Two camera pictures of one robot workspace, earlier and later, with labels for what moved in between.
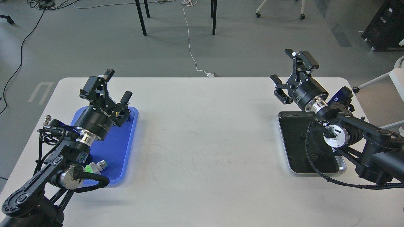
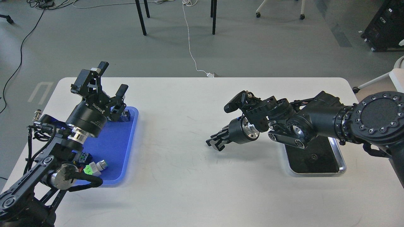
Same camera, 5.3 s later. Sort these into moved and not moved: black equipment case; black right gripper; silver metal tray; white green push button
Moved: black right gripper
Not moved: black equipment case; white green push button; silver metal tray
